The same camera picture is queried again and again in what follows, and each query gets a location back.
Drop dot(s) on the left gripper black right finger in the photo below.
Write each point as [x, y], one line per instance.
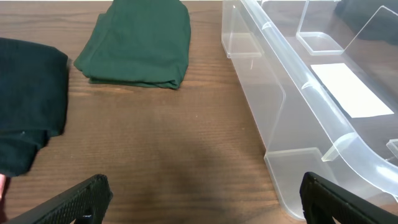
[324, 202]

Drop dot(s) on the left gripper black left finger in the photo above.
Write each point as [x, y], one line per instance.
[86, 203]

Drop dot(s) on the clear plastic storage bin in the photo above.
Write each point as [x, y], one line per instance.
[272, 45]

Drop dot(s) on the folded pink cloth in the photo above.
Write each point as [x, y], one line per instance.
[3, 179]

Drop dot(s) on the white label in bin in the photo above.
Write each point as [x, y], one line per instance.
[349, 91]

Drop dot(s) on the folded dark navy cloth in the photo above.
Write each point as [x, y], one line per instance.
[34, 100]

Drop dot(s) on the folded green cloth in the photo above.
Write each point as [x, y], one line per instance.
[141, 43]

